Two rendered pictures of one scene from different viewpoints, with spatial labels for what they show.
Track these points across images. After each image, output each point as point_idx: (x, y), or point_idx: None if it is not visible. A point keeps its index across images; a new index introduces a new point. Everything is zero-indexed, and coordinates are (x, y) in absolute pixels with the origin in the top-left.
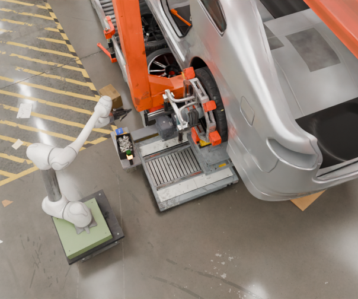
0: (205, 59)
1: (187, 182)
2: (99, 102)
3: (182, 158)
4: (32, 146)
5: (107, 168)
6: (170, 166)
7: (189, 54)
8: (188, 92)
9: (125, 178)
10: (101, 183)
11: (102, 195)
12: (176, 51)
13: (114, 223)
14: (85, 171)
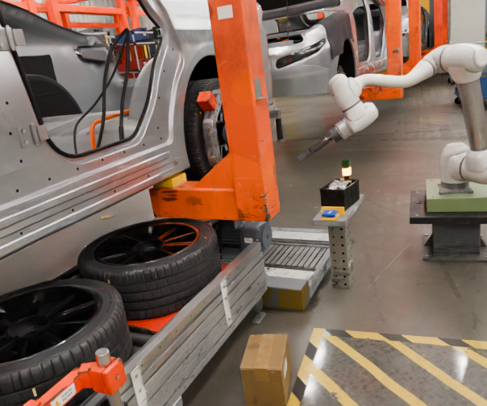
0: (203, 49)
1: (290, 237)
2: (347, 78)
3: (266, 256)
4: (473, 44)
5: (381, 295)
6: (289, 255)
7: (180, 97)
8: (211, 148)
9: (362, 276)
10: (405, 284)
11: (414, 213)
12: (154, 152)
13: (416, 196)
14: (426, 305)
